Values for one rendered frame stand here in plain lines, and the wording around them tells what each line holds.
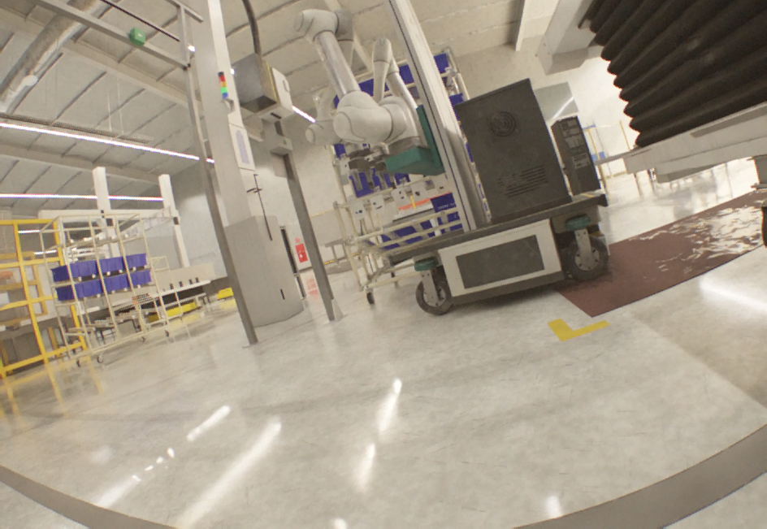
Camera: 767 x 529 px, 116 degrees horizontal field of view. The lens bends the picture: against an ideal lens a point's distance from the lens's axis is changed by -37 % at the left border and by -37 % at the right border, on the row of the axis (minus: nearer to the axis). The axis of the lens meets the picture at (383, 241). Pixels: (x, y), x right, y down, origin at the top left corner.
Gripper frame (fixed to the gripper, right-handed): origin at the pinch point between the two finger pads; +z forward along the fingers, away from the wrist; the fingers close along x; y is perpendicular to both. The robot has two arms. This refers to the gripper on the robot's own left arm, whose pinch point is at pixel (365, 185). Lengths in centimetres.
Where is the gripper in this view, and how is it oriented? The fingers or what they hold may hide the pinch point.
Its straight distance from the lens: 188.2
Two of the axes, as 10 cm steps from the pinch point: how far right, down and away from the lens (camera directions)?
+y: -8.5, 2.6, 4.5
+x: -4.3, 1.4, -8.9
